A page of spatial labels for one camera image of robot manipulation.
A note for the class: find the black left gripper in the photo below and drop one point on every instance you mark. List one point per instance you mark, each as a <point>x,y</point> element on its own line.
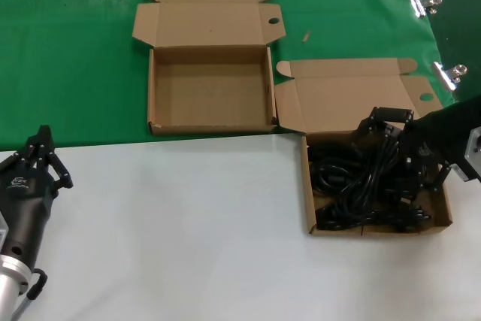
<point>22,208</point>

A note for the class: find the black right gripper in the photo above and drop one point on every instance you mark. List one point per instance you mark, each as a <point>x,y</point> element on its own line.
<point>439,137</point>

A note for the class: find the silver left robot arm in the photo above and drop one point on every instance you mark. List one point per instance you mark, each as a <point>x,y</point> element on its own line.
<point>9,283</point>

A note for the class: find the empty-lidded brown cardboard box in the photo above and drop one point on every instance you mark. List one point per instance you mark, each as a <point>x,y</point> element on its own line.
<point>210,20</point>

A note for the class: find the silver binder clip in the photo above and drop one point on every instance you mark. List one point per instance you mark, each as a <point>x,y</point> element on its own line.
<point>443,74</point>
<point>417,3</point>

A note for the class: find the green table cloth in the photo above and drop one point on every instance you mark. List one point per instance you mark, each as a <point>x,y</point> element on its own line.
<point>75,73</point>

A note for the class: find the small wooden stick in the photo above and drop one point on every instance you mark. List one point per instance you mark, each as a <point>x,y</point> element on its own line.
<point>306,37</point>

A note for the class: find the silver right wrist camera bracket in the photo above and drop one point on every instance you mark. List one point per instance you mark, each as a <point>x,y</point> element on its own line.
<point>475,148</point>

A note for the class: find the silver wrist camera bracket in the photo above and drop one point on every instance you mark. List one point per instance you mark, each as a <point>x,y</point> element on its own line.
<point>475,148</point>
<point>2,229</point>

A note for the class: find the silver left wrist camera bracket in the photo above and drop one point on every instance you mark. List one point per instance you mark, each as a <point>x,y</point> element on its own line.
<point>2,229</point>

